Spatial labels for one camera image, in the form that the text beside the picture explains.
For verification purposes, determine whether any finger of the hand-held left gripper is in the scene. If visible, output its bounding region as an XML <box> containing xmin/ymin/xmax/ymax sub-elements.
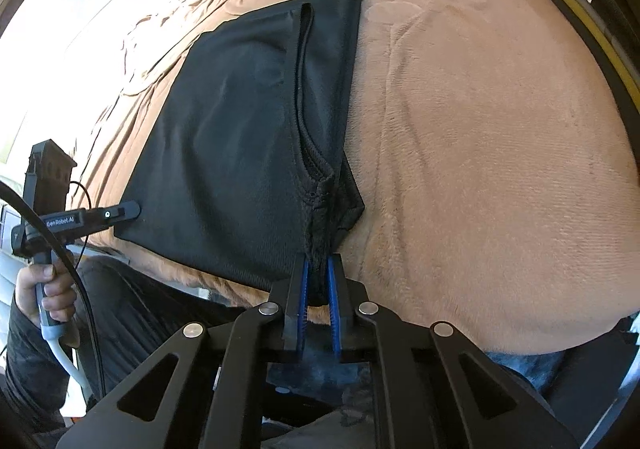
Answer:
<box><xmin>87</xmin><ymin>200</ymin><xmax>142</xmax><ymax>236</ymax></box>

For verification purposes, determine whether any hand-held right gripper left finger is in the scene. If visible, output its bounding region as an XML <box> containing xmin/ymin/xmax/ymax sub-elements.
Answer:
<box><xmin>55</xmin><ymin>254</ymin><xmax>308</xmax><ymax>449</ymax></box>

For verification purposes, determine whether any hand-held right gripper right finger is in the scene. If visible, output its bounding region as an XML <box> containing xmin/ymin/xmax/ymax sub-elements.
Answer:
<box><xmin>326</xmin><ymin>253</ymin><xmax>578</xmax><ymax>449</ymax></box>

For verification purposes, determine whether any black tank top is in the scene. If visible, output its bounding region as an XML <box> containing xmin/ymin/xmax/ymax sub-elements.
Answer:
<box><xmin>114</xmin><ymin>0</ymin><xmax>366</xmax><ymax>307</ymax></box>

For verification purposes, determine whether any person's left forearm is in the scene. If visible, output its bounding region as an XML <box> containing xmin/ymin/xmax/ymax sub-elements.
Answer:
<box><xmin>0</xmin><ymin>301</ymin><xmax>88</xmax><ymax>436</ymax></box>

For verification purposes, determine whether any person's left hand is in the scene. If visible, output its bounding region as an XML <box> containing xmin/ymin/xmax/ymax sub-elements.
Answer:
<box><xmin>14</xmin><ymin>263</ymin><xmax>77</xmax><ymax>326</ymax></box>

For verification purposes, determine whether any brown fleece blanket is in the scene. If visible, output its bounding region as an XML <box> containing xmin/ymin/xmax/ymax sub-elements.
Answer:
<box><xmin>75</xmin><ymin>0</ymin><xmax>640</xmax><ymax>355</ymax></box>

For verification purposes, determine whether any thick black cable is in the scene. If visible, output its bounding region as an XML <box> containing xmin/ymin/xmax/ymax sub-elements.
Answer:
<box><xmin>0</xmin><ymin>182</ymin><xmax>107</xmax><ymax>398</ymax></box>

